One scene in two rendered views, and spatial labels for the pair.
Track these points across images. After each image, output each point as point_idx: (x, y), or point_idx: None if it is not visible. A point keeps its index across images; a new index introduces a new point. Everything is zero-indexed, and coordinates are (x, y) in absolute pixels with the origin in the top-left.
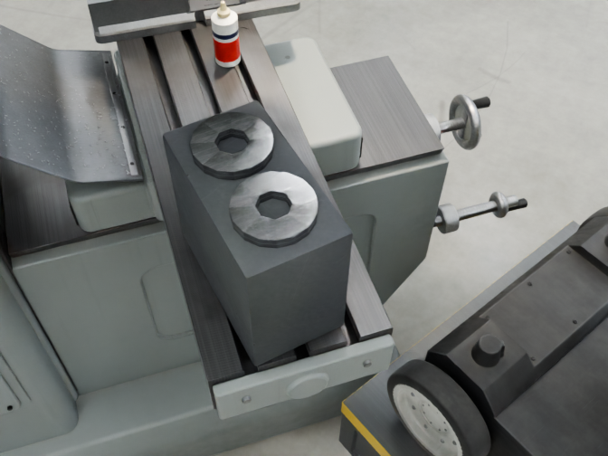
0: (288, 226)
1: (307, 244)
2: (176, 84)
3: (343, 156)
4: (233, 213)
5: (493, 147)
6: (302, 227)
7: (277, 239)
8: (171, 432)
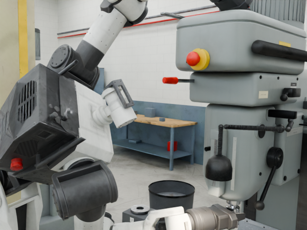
0: (134, 206)
1: (129, 208)
2: None
3: None
4: (146, 206)
5: None
6: (131, 206)
7: (135, 205)
8: None
